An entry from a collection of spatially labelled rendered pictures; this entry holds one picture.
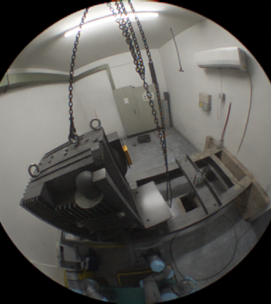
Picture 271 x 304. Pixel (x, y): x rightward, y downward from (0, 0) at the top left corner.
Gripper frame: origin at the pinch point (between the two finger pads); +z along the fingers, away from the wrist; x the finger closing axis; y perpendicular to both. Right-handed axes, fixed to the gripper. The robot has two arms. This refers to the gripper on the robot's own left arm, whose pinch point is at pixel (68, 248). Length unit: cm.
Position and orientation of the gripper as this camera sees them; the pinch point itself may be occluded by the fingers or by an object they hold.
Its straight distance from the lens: 77.6
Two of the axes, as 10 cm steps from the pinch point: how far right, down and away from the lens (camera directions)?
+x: -9.3, 3.6, -1.0
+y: -2.3, -7.7, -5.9
